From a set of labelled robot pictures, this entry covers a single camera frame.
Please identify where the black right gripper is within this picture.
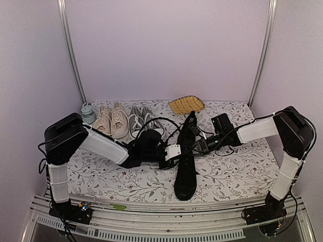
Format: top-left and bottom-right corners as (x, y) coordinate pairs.
(186, 132), (226, 157)

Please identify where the black front canvas sneaker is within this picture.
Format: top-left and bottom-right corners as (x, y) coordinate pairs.
(173, 151), (199, 202)

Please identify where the black canvas sneaker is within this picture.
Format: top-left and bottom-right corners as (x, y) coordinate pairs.
(177, 111), (197, 152)
(173, 151), (199, 202)

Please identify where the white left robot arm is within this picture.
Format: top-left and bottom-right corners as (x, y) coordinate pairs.
(39, 113), (182, 223)

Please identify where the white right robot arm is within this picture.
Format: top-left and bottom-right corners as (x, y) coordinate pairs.
(189, 106), (317, 224)

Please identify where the black rear canvas sneaker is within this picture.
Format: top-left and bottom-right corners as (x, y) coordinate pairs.
(177, 111), (197, 152)

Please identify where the grey sneaker right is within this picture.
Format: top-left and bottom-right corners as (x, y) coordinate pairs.
(141, 105), (165, 136)

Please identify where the grey sneaker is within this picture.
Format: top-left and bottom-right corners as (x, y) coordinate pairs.
(129, 105), (145, 138)
(141, 105), (165, 136)

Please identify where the grey sneaker left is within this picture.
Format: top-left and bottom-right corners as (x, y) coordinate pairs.
(129, 105), (145, 138)

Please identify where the woven bamboo tray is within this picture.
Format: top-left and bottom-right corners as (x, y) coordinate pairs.
(169, 95), (205, 115)

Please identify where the beige sneaker right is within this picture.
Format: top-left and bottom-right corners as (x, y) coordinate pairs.
(112, 102), (129, 139)

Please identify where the beige sneaker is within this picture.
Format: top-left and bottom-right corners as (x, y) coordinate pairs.
(112, 102), (129, 139)
(93, 106), (113, 135)

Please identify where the floral tablecloth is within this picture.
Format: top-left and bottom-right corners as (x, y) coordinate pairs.
(51, 100), (287, 204)

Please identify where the beige sneaker left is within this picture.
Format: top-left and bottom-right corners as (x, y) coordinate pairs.
(93, 106), (113, 135)

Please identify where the green tape piece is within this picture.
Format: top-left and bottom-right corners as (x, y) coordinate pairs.
(111, 204), (126, 211)

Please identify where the pale green small jar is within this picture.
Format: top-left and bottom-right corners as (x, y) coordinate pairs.
(81, 102), (96, 125)

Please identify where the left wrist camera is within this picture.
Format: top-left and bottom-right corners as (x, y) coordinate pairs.
(165, 144), (181, 161)

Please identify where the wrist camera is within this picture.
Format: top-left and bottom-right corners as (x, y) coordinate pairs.
(189, 125), (207, 140)
(165, 144), (181, 161)

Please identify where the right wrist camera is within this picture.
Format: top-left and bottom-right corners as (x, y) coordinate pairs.
(189, 125), (207, 140)

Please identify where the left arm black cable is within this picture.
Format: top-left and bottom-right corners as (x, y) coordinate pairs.
(137, 117), (182, 147)

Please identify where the aluminium front rail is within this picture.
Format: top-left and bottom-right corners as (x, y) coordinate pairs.
(21, 194), (316, 242)

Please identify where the aluminium frame post right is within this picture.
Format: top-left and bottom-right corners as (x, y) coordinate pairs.
(248, 0), (277, 108)

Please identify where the aluminium frame post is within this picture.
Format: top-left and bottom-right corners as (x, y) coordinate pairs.
(248, 0), (277, 108)
(57, 0), (87, 103)

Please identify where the aluminium frame post left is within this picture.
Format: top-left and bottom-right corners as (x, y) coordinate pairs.
(57, 0), (87, 103)

